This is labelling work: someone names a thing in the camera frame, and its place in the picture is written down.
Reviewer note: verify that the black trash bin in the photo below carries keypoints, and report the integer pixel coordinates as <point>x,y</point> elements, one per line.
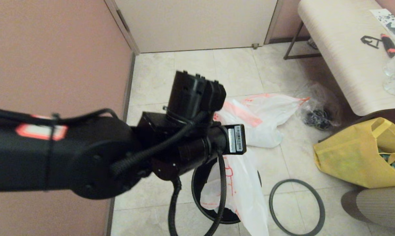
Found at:
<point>197,193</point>

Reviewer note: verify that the white ribbed cylinder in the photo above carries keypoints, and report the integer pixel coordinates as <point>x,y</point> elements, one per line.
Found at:
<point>381,206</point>

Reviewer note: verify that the clear bag of dark parts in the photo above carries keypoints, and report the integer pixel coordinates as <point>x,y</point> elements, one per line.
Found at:
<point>318,116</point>

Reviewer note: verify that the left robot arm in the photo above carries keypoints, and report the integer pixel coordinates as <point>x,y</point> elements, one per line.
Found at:
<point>53,164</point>

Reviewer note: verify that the printed black white paper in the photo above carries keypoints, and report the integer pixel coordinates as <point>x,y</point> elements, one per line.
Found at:
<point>389,21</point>

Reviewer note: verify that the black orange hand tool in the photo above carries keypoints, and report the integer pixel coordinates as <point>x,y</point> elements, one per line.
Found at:
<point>389,46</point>

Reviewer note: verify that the light wood-grain table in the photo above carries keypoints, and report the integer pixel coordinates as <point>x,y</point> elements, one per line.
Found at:
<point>341,49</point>

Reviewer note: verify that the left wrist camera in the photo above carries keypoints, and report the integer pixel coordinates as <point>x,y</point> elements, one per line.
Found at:
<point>191,95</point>

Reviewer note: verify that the small grey floor object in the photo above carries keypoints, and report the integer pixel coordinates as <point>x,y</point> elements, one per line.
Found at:
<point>312,44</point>

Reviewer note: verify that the teal patterned tote contents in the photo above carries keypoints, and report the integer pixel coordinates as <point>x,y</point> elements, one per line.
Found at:
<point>388,159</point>

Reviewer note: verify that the fresh white red-print trash bag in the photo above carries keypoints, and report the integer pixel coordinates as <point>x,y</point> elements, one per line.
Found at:
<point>246,196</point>

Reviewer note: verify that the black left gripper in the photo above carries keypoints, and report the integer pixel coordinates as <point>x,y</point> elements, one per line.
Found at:
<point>223,141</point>

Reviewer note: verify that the yellow fabric tote bag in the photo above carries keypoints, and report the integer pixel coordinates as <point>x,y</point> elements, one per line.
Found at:
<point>348,160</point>

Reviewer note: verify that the white door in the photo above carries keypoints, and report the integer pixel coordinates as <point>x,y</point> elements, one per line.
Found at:
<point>197,23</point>

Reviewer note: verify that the black hook clip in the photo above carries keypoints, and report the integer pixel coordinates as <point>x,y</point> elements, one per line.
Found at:
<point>367,40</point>

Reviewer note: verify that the used white red-print trash bag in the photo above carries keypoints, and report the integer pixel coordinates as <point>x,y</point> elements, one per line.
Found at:
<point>276,111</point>

